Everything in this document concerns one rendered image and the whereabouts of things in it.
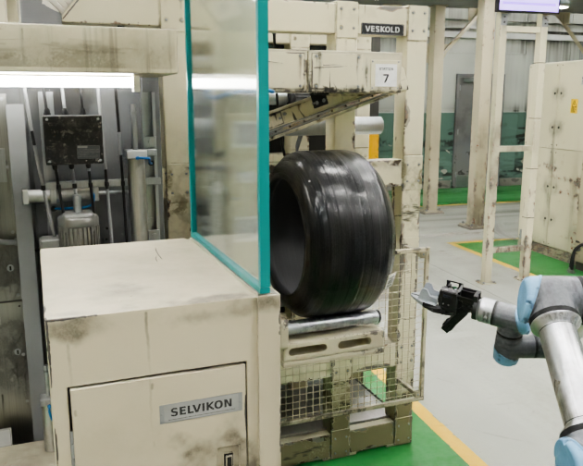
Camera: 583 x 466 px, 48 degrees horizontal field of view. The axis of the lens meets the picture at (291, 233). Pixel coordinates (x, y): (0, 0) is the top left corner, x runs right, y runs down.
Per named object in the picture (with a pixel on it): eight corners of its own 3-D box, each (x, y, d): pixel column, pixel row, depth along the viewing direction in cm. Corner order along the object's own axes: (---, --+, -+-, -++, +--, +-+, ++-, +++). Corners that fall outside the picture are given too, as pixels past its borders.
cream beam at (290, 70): (245, 92, 220) (245, 47, 217) (225, 93, 243) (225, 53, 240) (403, 93, 242) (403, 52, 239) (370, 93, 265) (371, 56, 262)
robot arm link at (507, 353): (532, 369, 194) (539, 338, 189) (494, 368, 195) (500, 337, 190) (525, 352, 201) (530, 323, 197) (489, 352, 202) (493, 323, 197)
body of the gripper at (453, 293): (445, 278, 201) (484, 288, 196) (442, 301, 206) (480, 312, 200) (437, 290, 196) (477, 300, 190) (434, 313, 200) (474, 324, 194)
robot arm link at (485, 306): (495, 316, 198) (488, 330, 192) (479, 312, 200) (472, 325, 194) (498, 295, 195) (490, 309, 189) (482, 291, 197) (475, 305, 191)
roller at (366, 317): (278, 324, 209) (280, 337, 208) (281, 319, 206) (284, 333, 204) (374, 312, 222) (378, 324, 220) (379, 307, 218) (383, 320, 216)
